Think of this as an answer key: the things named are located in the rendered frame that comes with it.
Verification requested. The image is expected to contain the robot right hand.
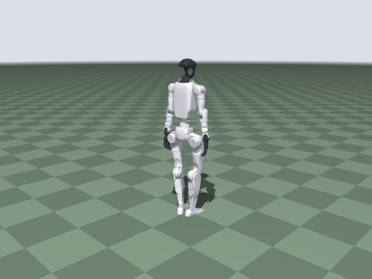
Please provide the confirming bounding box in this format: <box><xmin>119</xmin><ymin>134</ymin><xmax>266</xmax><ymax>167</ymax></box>
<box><xmin>201</xmin><ymin>134</ymin><xmax>209</xmax><ymax>156</ymax></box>

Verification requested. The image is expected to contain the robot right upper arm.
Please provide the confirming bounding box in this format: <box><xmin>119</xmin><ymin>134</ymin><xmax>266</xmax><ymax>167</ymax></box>
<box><xmin>193</xmin><ymin>84</ymin><xmax>206</xmax><ymax>117</ymax></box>

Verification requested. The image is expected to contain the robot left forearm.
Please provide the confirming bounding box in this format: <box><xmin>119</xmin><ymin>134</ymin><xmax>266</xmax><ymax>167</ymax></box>
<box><xmin>164</xmin><ymin>107</ymin><xmax>174</xmax><ymax>133</ymax></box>

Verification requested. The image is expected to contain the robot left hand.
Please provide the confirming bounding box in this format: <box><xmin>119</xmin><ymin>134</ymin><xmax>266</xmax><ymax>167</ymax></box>
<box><xmin>164</xmin><ymin>127</ymin><xmax>172</xmax><ymax>150</ymax></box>

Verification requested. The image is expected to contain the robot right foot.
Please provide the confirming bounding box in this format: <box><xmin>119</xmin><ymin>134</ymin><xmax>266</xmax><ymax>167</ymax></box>
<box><xmin>185</xmin><ymin>208</ymin><xmax>203</xmax><ymax>217</ymax></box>

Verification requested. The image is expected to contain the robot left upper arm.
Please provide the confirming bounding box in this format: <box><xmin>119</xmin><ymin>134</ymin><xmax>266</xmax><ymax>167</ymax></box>
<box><xmin>167</xmin><ymin>83</ymin><xmax>174</xmax><ymax>113</ymax></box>

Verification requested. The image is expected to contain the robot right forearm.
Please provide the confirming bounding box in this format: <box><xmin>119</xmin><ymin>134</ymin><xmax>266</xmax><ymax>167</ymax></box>
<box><xmin>199</xmin><ymin>109</ymin><xmax>209</xmax><ymax>138</ymax></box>

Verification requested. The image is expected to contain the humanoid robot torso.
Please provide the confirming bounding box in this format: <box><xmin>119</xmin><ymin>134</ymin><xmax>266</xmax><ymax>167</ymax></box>
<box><xmin>173</xmin><ymin>79</ymin><xmax>198</xmax><ymax>142</ymax></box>

